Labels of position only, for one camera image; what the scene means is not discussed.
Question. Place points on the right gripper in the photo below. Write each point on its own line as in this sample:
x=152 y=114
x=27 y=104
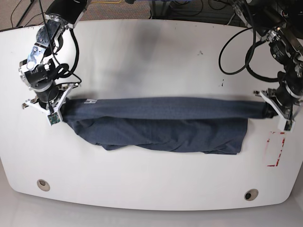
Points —
x=49 y=96

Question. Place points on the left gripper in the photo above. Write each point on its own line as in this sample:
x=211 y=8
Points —
x=287 y=105

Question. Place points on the dark blue t-shirt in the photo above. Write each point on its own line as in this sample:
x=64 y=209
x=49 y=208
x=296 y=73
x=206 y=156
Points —
x=173 y=124

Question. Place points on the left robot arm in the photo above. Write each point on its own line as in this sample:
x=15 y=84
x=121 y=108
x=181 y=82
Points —
x=285 y=48

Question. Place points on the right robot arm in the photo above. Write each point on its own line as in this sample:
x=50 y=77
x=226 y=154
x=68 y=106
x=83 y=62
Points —
x=41 y=68

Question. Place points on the red tape rectangle marking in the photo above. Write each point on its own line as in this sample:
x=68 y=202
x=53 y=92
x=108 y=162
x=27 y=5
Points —
x=274 y=148

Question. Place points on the black tripod stand leg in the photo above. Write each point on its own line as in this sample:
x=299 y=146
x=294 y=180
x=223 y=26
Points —
x=26 y=11

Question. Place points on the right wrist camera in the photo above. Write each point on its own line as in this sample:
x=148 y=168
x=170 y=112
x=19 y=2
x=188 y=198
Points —
x=54 y=118

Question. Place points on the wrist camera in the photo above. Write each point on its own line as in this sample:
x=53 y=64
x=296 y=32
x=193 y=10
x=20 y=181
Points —
x=54 y=118
x=286 y=125

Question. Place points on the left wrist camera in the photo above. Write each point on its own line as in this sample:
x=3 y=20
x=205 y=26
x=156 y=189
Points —
x=286 y=125

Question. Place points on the left table cable grommet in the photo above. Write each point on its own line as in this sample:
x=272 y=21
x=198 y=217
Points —
x=43 y=185

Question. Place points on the table cable grommet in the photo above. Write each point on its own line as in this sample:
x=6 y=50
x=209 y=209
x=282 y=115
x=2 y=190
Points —
x=43 y=185
x=251 y=195

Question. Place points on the right table cable grommet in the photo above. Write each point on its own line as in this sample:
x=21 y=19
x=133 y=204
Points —
x=251 y=195

